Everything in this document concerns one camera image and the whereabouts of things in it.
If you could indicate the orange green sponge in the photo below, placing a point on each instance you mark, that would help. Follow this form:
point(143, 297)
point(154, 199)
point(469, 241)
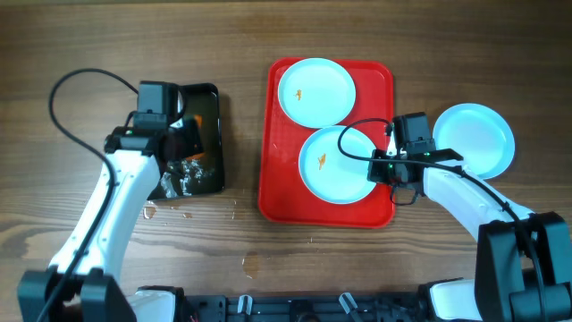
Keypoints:
point(199, 123)

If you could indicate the light blue plate top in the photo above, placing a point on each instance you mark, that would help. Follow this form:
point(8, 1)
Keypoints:
point(316, 93)

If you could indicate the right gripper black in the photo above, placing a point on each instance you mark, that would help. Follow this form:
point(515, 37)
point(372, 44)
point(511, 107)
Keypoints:
point(377, 173)

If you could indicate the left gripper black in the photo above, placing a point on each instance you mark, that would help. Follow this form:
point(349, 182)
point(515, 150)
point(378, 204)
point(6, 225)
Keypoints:
point(196, 146)

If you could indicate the light blue plate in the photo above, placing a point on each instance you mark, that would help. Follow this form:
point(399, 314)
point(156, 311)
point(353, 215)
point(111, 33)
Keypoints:
point(480, 135)
point(316, 93)
point(332, 165)

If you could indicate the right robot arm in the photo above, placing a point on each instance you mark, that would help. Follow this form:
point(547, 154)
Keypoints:
point(523, 259)

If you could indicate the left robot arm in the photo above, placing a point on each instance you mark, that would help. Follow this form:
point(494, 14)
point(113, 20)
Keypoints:
point(81, 281)

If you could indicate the black water tray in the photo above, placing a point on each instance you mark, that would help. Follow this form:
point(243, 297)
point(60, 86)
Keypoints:
point(188, 178)

